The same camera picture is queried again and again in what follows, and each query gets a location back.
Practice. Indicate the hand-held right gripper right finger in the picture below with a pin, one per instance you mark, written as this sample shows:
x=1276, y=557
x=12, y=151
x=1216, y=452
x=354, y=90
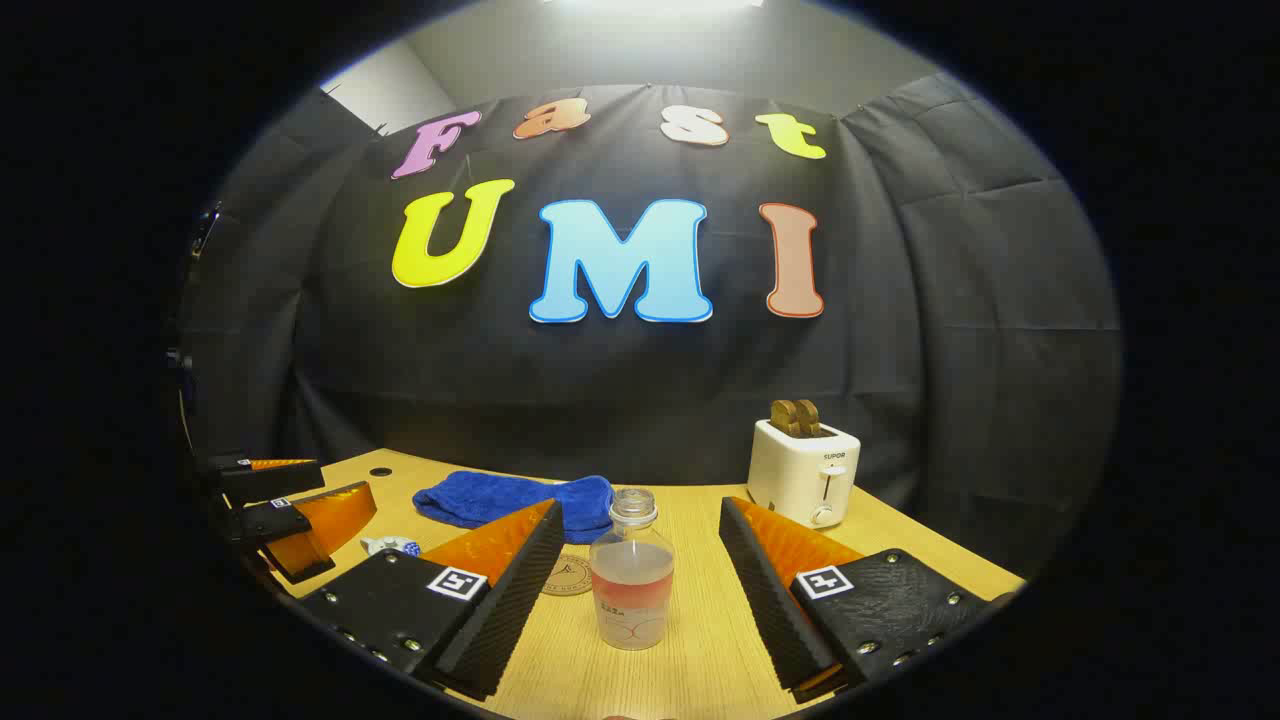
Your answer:
x=760, y=590

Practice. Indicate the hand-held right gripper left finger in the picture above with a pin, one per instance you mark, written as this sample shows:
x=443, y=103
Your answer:
x=525, y=590

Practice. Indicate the brown bread slice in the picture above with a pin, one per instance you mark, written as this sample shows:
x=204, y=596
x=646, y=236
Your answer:
x=783, y=418
x=810, y=416

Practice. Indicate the white toaster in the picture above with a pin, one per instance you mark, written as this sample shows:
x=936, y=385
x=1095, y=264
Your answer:
x=790, y=470

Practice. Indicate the clear water bottle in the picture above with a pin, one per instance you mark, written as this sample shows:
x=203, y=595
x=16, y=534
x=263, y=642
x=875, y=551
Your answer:
x=632, y=600

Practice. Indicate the round wooden coaster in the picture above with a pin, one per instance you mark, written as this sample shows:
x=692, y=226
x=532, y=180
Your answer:
x=572, y=575

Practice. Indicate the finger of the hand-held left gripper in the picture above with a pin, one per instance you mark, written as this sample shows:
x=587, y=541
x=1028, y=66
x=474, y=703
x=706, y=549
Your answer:
x=275, y=522
x=270, y=482

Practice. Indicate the blue towel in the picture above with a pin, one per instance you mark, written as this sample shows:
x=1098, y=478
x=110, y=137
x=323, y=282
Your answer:
x=500, y=495

